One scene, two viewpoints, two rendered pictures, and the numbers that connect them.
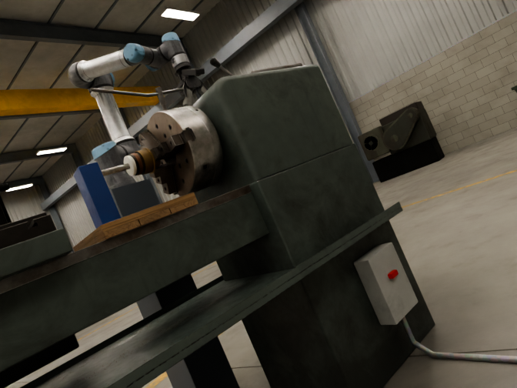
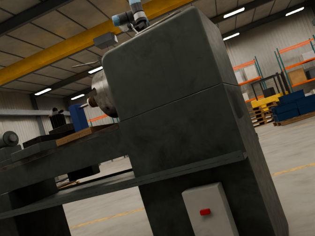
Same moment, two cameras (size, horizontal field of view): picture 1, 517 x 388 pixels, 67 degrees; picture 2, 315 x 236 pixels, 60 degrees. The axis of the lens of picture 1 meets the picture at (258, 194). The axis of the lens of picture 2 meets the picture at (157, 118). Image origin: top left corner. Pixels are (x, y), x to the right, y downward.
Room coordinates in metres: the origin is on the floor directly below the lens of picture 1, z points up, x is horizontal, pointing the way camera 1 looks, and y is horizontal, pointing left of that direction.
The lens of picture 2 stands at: (0.89, -1.44, 0.71)
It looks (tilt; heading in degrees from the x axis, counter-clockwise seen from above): 4 degrees up; 65
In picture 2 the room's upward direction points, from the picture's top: 18 degrees counter-clockwise
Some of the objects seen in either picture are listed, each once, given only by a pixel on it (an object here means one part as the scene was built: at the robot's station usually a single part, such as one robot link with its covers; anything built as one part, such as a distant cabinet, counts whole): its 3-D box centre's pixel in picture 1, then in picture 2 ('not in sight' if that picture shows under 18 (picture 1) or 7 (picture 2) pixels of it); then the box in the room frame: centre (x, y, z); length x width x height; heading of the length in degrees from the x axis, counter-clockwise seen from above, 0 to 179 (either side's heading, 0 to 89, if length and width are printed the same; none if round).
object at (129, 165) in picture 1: (114, 169); (85, 105); (1.26, 0.40, 1.08); 0.13 x 0.07 x 0.07; 129
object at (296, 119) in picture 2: not in sight; (294, 106); (7.63, 4.01, 0.39); 1.20 x 0.80 x 0.79; 149
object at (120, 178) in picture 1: (117, 180); not in sight; (1.79, 0.58, 1.15); 0.15 x 0.15 x 0.10
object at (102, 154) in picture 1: (108, 157); not in sight; (1.80, 0.57, 1.27); 0.13 x 0.12 x 0.14; 154
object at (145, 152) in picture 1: (144, 162); (97, 99); (1.33, 0.32, 1.08); 0.09 x 0.09 x 0.09; 39
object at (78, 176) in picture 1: (98, 201); (79, 120); (1.21, 0.47, 1.00); 0.08 x 0.06 x 0.23; 39
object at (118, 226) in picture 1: (133, 225); (92, 133); (1.25, 0.41, 0.89); 0.36 x 0.30 x 0.04; 39
